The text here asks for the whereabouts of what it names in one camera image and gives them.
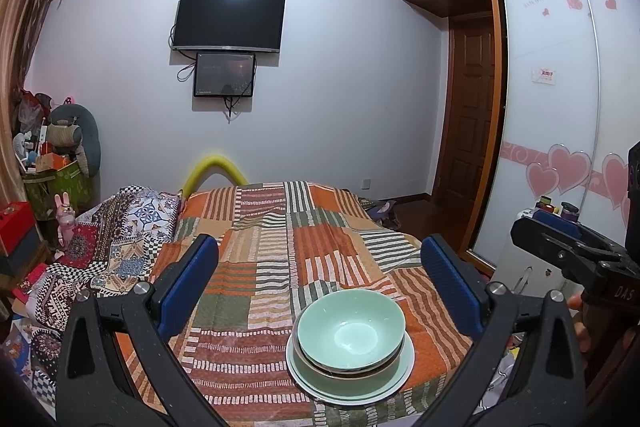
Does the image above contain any wooden door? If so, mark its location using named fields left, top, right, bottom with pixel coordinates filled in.
left=431, top=13, right=497, bottom=208

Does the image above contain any grey plush toy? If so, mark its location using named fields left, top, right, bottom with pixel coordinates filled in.
left=47, top=103, right=102, bottom=180

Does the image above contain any small white fridge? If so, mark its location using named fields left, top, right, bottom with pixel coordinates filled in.
left=505, top=207, right=588, bottom=303

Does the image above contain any black wall television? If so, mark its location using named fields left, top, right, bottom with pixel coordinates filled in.
left=171, top=0, right=287, bottom=54

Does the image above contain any red plastic bag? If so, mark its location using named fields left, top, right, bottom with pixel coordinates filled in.
left=17, top=89, right=53, bottom=135

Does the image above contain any red box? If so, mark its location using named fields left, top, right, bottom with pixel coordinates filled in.
left=0, top=201, right=37, bottom=258

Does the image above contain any wardrobe with heart decals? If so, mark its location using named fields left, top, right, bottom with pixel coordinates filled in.
left=395, top=0, right=640, bottom=268

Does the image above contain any pink bowl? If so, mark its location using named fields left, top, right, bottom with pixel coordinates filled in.
left=292, top=332, right=407, bottom=376

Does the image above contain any white plastic bag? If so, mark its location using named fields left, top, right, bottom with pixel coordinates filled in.
left=480, top=347, right=526, bottom=413

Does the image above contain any small wall monitor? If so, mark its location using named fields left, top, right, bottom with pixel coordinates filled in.
left=193, top=52, right=257, bottom=99

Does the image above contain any striped patchwork blanket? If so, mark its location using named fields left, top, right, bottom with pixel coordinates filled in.
left=122, top=179, right=476, bottom=427

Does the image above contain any patterned quilt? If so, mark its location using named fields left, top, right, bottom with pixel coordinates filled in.
left=20, top=184, right=183, bottom=408

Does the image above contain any green bowl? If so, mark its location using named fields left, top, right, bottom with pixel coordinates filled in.
left=297, top=289, right=407, bottom=370

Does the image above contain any person's right hand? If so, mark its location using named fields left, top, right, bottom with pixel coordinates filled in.
left=569, top=291, right=593, bottom=354

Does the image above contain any white plate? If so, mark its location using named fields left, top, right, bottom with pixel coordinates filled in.
left=286, top=332, right=416, bottom=406

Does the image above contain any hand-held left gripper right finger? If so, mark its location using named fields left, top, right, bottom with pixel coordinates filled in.
left=415, top=234, right=588, bottom=427

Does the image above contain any yellow foam tube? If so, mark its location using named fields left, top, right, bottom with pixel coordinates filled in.
left=181, top=155, right=249, bottom=200

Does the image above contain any pink rabbit toy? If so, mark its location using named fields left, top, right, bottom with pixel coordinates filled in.
left=54, top=192, right=78, bottom=250

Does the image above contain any dark purple bag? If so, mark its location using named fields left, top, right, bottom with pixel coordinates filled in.
left=357, top=199, right=401, bottom=233

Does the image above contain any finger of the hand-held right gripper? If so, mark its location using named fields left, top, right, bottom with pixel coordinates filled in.
left=532, top=211, right=626, bottom=258
left=511, top=218, right=626, bottom=288

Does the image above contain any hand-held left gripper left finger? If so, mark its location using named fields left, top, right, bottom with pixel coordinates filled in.
left=55, top=233, right=226, bottom=427

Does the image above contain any colourful picture book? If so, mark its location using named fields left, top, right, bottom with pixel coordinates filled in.
left=0, top=334, right=33, bottom=375

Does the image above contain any green plate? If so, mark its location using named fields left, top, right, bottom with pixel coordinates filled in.
left=290, top=337, right=412, bottom=400

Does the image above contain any dark box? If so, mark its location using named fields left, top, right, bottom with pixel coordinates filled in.
left=0, top=237, right=51, bottom=278

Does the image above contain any green storage box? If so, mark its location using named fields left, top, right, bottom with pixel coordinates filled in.
left=21, top=159, right=93, bottom=220

